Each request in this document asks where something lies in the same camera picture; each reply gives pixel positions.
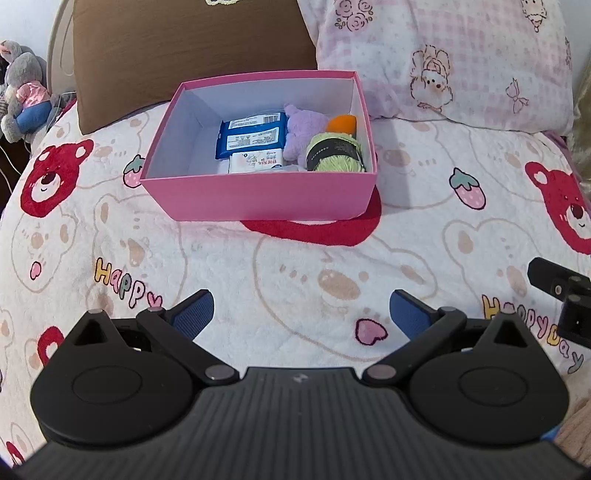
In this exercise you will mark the pink patterned pillow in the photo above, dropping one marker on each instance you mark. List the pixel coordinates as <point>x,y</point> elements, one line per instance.
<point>461,46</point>

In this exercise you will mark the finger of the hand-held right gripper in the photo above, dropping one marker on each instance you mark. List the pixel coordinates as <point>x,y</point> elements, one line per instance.
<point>549,277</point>

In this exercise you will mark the small grey plush toy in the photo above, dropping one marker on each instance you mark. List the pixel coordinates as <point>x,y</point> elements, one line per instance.
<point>7,48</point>

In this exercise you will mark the small white tissue packet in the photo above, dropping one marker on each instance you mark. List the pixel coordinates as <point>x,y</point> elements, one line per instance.
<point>256,161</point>

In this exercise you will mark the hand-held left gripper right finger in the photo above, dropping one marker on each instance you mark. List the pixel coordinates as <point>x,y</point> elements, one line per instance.
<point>406,311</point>

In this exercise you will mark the blue wet wipes packet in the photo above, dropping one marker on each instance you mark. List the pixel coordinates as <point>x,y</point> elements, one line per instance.
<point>251,136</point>

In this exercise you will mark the bear printed blanket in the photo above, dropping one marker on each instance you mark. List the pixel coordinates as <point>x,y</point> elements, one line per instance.
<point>277,272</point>

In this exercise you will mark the pink cardboard box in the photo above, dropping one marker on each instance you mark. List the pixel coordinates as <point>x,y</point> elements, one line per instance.
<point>258,198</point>

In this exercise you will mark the clear plastic box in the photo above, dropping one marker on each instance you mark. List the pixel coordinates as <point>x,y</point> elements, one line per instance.
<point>292,169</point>

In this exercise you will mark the green yarn ball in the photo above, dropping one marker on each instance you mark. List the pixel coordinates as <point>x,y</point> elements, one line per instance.
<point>334,154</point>

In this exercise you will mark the golden curtain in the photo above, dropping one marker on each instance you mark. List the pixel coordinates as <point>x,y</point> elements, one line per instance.
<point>582,120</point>

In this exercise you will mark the orange ball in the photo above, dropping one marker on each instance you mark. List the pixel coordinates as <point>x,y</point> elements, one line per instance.
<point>342,124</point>

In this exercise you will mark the purple plush toy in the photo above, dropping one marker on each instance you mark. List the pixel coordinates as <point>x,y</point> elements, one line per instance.
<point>299,134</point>

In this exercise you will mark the brown pillow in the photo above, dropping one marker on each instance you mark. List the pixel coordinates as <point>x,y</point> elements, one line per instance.
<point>184,50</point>

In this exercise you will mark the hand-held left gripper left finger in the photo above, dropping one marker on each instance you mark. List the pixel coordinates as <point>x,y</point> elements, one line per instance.
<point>196,311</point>

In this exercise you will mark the beige headboard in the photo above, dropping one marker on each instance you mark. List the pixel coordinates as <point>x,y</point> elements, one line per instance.
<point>57,46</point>

